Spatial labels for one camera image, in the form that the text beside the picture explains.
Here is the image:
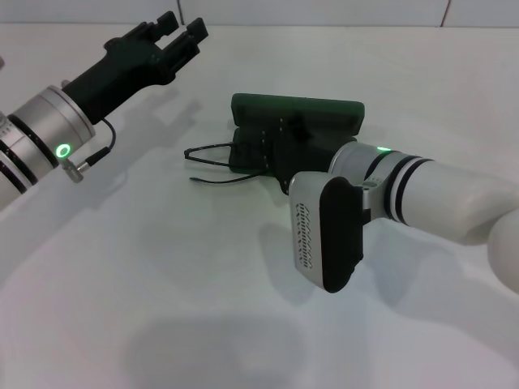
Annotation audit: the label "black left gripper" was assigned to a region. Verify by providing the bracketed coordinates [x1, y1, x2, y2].
[62, 11, 209, 126]

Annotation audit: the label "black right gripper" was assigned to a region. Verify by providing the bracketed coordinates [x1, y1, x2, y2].
[229, 114, 346, 196]

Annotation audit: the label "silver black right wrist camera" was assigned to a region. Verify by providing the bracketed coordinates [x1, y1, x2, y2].
[289, 171, 373, 294]

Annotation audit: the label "black cable with angled plug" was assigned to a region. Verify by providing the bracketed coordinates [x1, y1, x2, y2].
[60, 117, 118, 185]

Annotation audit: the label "black thin-framed glasses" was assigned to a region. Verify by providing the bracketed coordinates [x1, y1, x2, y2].
[183, 141, 271, 186]

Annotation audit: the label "green glasses case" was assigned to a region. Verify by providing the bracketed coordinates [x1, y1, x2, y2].
[229, 92, 366, 176]

